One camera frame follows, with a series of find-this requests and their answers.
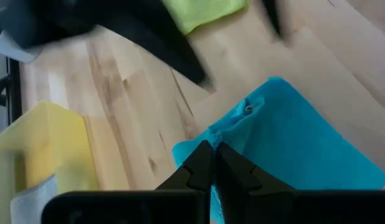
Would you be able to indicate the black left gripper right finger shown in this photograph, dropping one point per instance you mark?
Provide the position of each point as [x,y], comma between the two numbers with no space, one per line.
[239,177]

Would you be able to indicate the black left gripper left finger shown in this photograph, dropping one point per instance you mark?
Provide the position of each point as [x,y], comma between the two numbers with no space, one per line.
[198,171]

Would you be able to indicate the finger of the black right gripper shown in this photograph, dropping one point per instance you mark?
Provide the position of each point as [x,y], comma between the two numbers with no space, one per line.
[161,40]
[276,18]

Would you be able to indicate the teal microfiber towel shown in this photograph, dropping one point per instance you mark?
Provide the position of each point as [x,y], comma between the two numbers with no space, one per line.
[289,140]

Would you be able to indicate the grey microfiber towel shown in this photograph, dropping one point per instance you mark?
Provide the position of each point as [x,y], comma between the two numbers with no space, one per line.
[33,202]

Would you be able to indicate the lime green microfiber towel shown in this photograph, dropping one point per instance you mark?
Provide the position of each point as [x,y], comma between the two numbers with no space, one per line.
[205,12]

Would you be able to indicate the yellow plastic bin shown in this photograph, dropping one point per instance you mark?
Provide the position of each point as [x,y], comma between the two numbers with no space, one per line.
[55,140]

